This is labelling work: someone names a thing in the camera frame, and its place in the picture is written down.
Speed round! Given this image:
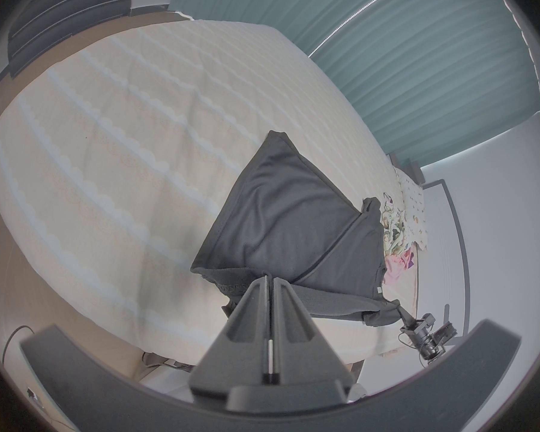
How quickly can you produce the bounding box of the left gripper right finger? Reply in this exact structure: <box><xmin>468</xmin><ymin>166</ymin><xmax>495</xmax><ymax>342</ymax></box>
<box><xmin>273</xmin><ymin>276</ymin><xmax>355</xmax><ymax>401</ymax></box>

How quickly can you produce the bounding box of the white printed garment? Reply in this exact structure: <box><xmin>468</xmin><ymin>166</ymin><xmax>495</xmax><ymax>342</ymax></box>
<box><xmin>381</xmin><ymin>192</ymin><xmax>408</xmax><ymax>256</ymax></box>

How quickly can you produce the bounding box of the pink garment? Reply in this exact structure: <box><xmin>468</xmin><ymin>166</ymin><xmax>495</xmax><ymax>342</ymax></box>
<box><xmin>383</xmin><ymin>249</ymin><xmax>416</xmax><ymax>285</ymax></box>

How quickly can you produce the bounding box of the white printed pillow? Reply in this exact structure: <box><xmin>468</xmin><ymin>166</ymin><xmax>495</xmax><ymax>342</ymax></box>
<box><xmin>394</xmin><ymin>167</ymin><xmax>429</xmax><ymax>251</ymax></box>

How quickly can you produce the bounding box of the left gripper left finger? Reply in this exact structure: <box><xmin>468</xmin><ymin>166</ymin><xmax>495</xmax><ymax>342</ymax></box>
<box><xmin>188</xmin><ymin>275</ymin><xmax>271</xmax><ymax>400</ymax></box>

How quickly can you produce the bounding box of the black garment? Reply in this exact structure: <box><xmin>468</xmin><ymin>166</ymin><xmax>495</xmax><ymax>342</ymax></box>
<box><xmin>190</xmin><ymin>130</ymin><xmax>410</xmax><ymax>329</ymax></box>

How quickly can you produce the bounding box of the grey bedside table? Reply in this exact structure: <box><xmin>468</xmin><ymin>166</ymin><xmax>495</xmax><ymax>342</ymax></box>
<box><xmin>389</xmin><ymin>152</ymin><xmax>426</xmax><ymax>183</ymax></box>

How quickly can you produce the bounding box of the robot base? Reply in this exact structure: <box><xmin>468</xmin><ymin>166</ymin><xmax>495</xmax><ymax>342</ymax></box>
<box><xmin>137</xmin><ymin>351</ymin><xmax>370</xmax><ymax>406</ymax></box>

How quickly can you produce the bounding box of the black cable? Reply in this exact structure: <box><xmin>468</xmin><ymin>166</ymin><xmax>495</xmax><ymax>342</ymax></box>
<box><xmin>2</xmin><ymin>325</ymin><xmax>38</xmax><ymax>365</ymax></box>

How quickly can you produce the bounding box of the dark grey ribbed panel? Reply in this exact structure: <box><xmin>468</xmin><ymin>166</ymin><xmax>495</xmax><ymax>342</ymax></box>
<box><xmin>7</xmin><ymin>0</ymin><xmax>137</xmax><ymax>80</ymax></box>

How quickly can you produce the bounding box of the bed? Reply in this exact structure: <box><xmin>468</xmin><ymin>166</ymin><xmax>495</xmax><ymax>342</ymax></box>
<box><xmin>0</xmin><ymin>18</ymin><xmax>471</xmax><ymax>377</ymax></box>

